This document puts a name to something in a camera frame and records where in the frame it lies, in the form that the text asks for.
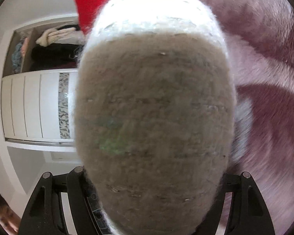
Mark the red garment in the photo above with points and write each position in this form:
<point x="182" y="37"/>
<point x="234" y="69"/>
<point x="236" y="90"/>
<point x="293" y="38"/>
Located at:
<point x="93" y="0"/>

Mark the floral purple blanket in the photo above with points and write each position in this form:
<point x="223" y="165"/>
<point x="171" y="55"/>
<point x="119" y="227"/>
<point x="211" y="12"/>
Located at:
<point x="272" y="66"/>

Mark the person's head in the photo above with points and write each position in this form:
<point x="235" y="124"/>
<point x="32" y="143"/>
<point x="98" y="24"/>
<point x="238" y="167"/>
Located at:
<point x="2" y="213"/>

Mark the white wardrobe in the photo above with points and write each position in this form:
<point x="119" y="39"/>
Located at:
<point x="39" y="148"/>

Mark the stack of folded clothes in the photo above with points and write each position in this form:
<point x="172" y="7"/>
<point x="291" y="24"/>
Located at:
<point x="17" y="56"/>

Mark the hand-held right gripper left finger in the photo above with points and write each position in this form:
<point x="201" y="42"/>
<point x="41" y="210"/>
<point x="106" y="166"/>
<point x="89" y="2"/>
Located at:
<point x="74" y="193"/>

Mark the clothes on wardrobe shelf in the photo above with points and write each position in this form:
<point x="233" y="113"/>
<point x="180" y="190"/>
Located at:
<point x="49" y="56"/>

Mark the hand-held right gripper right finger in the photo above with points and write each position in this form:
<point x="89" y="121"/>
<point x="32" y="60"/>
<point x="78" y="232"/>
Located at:
<point x="237" y="195"/>

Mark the beige hanging coat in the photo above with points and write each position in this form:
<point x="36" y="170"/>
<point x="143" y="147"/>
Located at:
<point x="51" y="36"/>

